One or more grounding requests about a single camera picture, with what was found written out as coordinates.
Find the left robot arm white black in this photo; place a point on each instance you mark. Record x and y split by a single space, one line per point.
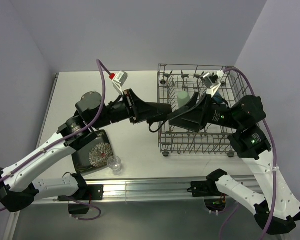
20 183

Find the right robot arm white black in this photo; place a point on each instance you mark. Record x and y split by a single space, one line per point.
276 209

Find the black square floral plate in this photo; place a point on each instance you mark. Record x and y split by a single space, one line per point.
94 155

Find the clear drinking glass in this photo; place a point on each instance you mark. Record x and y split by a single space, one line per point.
114 163

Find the aluminium rail frame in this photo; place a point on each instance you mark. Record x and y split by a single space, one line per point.
146 175

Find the grey wire dish rack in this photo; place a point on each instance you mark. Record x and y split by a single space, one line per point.
173 78

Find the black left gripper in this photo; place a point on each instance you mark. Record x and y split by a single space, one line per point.
140 111

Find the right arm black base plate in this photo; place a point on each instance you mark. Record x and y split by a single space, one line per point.
214 200

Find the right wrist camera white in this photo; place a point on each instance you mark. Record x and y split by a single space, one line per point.
212 82

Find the blue bowl with tan interior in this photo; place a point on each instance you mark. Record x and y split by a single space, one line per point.
218 98

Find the light green cup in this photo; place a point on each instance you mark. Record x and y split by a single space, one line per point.
183 98

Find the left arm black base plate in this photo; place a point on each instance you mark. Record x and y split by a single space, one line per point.
92 193

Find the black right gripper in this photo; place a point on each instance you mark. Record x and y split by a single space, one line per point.
194 113

